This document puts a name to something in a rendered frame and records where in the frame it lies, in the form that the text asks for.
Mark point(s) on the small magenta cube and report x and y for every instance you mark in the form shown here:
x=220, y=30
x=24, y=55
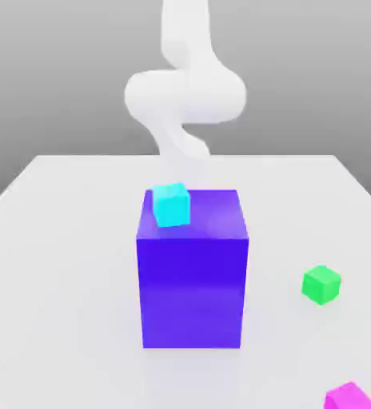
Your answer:
x=348, y=397

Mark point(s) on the small green cube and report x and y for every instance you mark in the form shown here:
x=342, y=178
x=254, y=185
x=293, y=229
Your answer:
x=321, y=285

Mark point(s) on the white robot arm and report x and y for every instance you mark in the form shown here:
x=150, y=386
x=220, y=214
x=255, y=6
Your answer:
x=185, y=92

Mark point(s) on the small cyan cube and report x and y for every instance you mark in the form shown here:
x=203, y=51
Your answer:
x=172, y=207

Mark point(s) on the large purple box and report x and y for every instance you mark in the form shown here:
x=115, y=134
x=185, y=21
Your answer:
x=192, y=287

